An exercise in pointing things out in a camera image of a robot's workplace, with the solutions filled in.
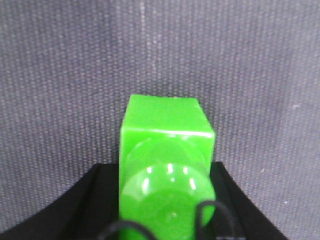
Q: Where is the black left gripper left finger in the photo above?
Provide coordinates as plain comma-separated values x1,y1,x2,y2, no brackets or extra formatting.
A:
0,163,119,240

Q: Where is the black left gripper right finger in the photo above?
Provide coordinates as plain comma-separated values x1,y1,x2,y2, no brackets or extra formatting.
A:
211,161,287,240

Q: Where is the green plastic block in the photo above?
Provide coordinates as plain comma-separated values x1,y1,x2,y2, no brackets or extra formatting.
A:
119,94,216,240

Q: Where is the black cable loop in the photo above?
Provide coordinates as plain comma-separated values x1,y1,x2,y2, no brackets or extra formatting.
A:
97,199,241,240

